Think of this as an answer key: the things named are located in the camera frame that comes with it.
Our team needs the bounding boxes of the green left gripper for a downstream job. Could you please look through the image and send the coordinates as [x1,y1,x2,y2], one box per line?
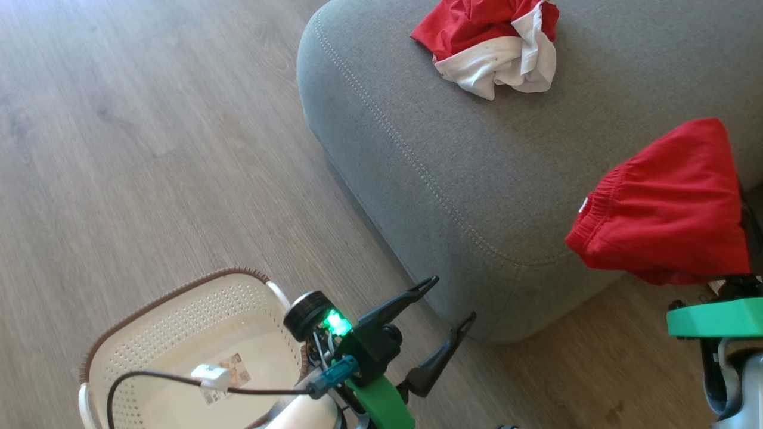
[343,275,477,429]

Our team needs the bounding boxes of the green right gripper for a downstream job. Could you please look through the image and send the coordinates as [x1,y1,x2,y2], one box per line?
[666,275,763,340]

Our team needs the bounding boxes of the red shorts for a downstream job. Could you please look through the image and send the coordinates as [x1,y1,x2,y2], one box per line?
[564,117,752,286]

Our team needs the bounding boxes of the red and white shirt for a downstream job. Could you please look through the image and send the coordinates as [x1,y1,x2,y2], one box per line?
[410,0,560,101]

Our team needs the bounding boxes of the grey fabric sofa seat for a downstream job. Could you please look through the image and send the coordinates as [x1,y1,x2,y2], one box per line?
[296,0,763,346]

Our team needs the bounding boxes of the white plastic laundry basket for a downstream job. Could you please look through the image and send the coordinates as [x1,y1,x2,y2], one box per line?
[79,267,312,429]

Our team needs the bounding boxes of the paper label sticker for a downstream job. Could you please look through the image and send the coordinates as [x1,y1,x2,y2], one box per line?
[201,352,252,406]

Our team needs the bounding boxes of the black left camera cable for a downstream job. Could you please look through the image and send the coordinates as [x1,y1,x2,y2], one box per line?
[107,356,360,429]

